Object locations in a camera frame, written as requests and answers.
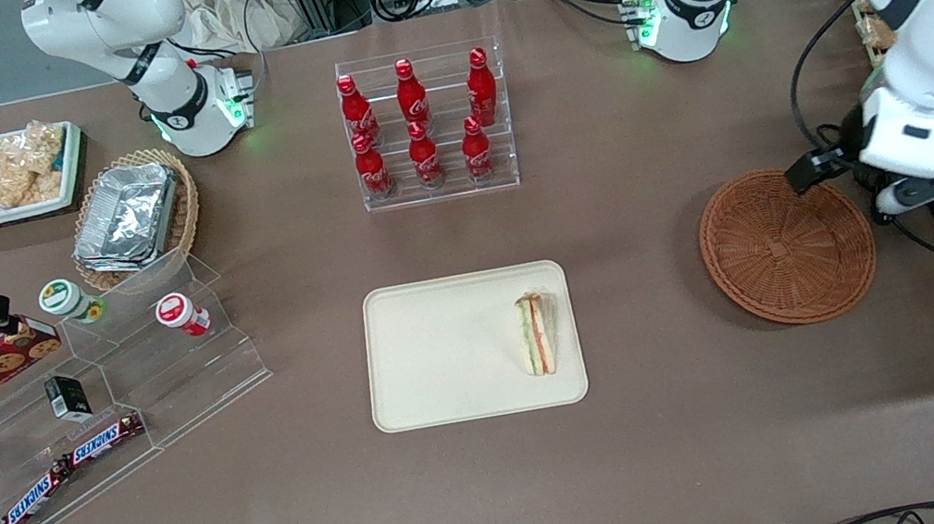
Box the Snickers chocolate bar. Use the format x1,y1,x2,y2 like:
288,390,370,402
0,461,81,524
60,411,150,469

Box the red lid snack cup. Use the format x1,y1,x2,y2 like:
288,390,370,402
153,288,213,343

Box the round brown wicker basket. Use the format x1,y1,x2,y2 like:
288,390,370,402
690,155,887,340

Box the clear acrylic stepped display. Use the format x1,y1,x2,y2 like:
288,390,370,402
0,236,293,524

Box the red cola bottle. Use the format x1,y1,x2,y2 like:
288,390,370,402
462,46,503,129
392,56,433,132
350,129,396,202
458,113,497,183
334,70,381,149
405,119,446,192

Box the clear acrylic bottle rack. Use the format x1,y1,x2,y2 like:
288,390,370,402
333,36,523,215

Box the green lid snack cup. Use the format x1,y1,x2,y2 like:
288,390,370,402
36,273,108,331

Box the oval light wicker basket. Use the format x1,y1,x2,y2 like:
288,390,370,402
57,142,212,298

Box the stacked foil containers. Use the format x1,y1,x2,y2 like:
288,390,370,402
62,157,192,280

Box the triangle sandwich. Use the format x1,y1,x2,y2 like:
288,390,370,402
513,288,567,378

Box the black cable with plug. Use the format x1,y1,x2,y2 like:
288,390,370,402
877,206,934,276

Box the white rectangular snack bin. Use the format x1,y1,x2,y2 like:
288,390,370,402
0,119,94,228

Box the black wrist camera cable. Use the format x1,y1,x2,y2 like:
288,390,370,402
775,0,914,165

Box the beige plastic tray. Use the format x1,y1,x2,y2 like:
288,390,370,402
353,256,592,436

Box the clear bag of rice crackers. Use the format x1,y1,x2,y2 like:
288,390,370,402
859,12,899,53
0,118,76,211

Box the crumpled beige cloth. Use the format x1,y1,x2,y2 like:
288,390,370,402
177,0,302,63

